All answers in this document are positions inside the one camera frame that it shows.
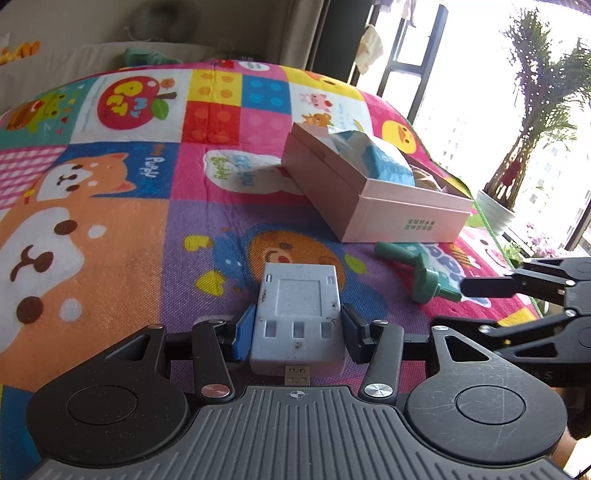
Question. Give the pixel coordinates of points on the potted green plant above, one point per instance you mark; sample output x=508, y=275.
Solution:
x=538, y=92

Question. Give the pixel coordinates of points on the white USB hub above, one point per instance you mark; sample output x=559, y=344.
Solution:
x=298, y=300

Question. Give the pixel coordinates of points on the dark curtain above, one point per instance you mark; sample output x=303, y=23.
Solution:
x=337, y=37

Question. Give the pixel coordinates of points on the pink flowers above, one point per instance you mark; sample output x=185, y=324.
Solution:
x=542, y=240

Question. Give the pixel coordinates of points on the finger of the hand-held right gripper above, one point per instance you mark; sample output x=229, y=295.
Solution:
x=531, y=332
x=485, y=287

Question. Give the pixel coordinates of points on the pink cardboard box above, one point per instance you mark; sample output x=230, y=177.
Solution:
x=392, y=217

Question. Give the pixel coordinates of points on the row of orange toys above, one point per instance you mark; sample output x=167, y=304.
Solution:
x=18, y=50

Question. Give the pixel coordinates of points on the white plant pot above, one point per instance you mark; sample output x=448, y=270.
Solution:
x=494, y=212

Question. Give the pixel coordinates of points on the green plastic tool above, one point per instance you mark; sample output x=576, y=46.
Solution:
x=427, y=281

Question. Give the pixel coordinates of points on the hanging cream cloth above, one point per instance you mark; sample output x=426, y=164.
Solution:
x=371, y=46

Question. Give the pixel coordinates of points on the yellowish item in box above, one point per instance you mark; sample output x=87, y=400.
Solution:
x=427, y=177

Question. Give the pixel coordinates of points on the beige curtain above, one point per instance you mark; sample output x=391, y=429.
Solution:
x=258, y=27

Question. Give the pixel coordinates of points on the blue and white packet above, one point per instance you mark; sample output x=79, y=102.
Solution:
x=383, y=161

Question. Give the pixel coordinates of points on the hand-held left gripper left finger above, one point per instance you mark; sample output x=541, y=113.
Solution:
x=242, y=334

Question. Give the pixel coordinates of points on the grey round cushion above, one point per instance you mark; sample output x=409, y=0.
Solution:
x=166, y=18

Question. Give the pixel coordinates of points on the green cloth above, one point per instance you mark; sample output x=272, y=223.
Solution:
x=147, y=56

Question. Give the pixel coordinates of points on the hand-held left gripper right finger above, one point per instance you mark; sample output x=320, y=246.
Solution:
x=353, y=337

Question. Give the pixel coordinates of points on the colourful printed play mat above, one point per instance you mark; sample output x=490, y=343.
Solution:
x=138, y=240

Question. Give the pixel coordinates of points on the black window frame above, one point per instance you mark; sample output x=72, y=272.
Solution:
x=431, y=55

